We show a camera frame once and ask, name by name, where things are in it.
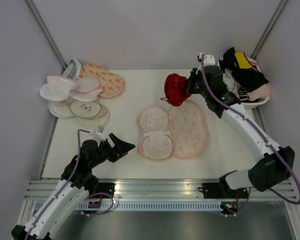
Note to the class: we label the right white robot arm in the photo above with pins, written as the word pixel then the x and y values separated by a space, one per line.
pixel 273 162

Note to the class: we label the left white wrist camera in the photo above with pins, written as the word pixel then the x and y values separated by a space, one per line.
pixel 97 134

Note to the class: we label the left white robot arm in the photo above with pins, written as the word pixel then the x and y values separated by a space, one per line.
pixel 76 184

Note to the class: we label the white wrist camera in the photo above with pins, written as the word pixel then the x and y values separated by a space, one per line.
pixel 206 59
pixel 97 134

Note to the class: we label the cream round mesh bag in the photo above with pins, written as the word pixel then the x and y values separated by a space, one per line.
pixel 60 110

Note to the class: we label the pink bra in basket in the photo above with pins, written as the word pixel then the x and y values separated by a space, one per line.
pixel 263 92

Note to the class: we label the white blue-trimmed mesh bag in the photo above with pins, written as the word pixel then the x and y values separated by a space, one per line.
pixel 73 69

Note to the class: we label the red bra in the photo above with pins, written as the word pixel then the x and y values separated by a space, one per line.
pixel 175 90

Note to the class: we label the black bra in basket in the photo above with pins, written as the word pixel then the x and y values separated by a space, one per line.
pixel 249 79

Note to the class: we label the yellow garment in basket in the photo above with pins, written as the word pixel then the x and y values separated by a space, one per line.
pixel 242 61

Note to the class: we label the white plastic laundry basket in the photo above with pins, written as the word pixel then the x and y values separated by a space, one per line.
pixel 234 86

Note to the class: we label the white pink-trimmed mesh bag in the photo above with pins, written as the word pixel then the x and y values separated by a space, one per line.
pixel 57 88

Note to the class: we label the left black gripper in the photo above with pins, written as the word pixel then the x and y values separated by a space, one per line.
pixel 120 149

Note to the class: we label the peach floral mesh laundry bag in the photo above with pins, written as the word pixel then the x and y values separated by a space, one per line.
pixel 179 132

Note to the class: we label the aluminium mounting rail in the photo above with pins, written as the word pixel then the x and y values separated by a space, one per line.
pixel 132 189

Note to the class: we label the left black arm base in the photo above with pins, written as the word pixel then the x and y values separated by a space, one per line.
pixel 106 190

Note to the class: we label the beige bag with bra print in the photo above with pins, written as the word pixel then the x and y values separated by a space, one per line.
pixel 87 110

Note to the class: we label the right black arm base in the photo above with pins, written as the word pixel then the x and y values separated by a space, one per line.
pixel 212 190

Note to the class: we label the white slotted cable duct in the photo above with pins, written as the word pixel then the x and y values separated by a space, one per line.
pixel 202 206

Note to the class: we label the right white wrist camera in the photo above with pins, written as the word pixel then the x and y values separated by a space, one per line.
pixel 206 59

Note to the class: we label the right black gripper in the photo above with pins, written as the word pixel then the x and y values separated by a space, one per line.
pixel 195 74

